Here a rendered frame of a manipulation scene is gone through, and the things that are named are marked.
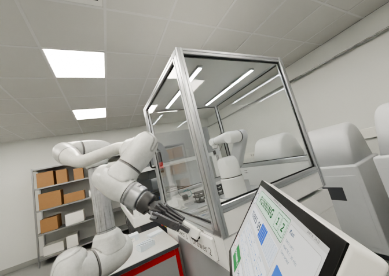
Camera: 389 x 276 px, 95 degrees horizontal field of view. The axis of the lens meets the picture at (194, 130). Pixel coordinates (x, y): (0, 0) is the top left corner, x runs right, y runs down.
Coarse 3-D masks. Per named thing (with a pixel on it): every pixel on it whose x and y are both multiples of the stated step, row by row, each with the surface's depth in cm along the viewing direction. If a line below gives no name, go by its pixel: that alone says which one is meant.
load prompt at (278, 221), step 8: (264, 200) 57; (264, 208) 54; (272, 208) 48; (264, 216) 51; (272, 216) 45; (280, 216) 41; (272, 224) 43; (280, 224) 39; (288, 224) 36; (280, 232) 38; (280, 240) 36
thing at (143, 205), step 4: (148, 192) 65; (144, 196) 63; (148, 196) 63; (152, 196) 64; (140, 200) 62; (144, 200) 62; (148, 200) 62; (152, 200) 64; (140, 204) 61; (144, 204) 61; (148, 204) 62; (152, 204) 63; (136, 208) 63; (140, 208) 61; (144, 208) 61; (148, 208) 61; (152, 208) 61; (156, 208) 62; (140, 212) 63; (144, 212) 62; (148, 212) 60; (160, 212) 61
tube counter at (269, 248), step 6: (258, 222) 53; (258, 228) 51; (264, 228) 47; (258, 234) 49; (264, 234) 45; (270, 234) 42; (258, 240) 47; (264, 240) 44; (270, 240) 40; (264, 246) 42; (270, 246) 39; (276, 246) 37; (264, 252) 41; (270, 252) 38; (276, 252) 36; (270, 258) 37; (270, 264) 36
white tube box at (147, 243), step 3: (147, 240) 148; (150, 240) 146; (153, 240) 145; (141, 243) 145; (144, 243) 143; (147, 243) 142; (150, 243) 142; (153, 243) 144; (138, 246) 139; (141, 246) 137; (144, 246) 139; (147, 246) 140; (150, 246) 141; (138, 249) 139; (141, 249) 137; (144, 249) 138
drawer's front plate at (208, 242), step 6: (204, 234) 99; (192, 240) 113; (204, 240) 98; (210, 240) 92; (198, 246) 107; (204, 246) 99; (210, 246) 93; (204, 252) 100; (216, 252) 91; (216, 258) 91
